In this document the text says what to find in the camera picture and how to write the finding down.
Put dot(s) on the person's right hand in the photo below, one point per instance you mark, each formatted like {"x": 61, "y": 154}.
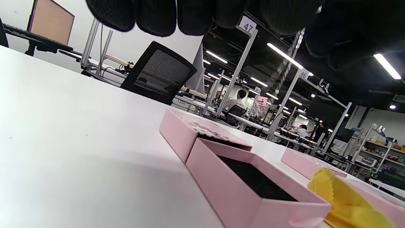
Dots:
{"x": 357, "y": 28}

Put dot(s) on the person's left hand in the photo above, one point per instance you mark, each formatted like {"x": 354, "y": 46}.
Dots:
{"x": 190, "y": 12}

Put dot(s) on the pink floral jewelry box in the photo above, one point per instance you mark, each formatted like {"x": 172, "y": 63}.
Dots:
{"x": 303, "y": 161}
{"x": 379, "y": 198}
{"x": 177, "y": 133}

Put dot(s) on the pink jewelry box drawer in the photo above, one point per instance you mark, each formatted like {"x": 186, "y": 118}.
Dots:
{"x": 221, "y": 186}

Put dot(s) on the yellow cleaning cloth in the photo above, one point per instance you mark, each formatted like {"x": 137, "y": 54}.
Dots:
{"x": 348, "y": 205}

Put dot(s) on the white slanted panel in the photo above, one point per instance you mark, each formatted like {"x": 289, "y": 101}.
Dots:
{"x": 196, "y": 76}

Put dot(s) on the black chair with chrome base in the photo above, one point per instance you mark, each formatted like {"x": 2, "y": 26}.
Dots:
{"x": 158, "y": 72}

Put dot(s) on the row of ceiling lights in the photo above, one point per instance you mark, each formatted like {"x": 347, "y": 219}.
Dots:
{"x": 284, "y": 55}

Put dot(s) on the pink monitor screen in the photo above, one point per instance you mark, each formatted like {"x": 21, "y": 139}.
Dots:
{"x": 261, "y": 101}

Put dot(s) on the white storage shelf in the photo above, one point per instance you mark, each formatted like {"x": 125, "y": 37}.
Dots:
{"x": 379, "y": 152}

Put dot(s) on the black laptop stand table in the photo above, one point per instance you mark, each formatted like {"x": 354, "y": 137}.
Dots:
{"x": 30, "y": 47}

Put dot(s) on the aluminium post with sign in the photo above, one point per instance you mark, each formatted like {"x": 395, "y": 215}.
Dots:
{"x": 291, "y": 91}

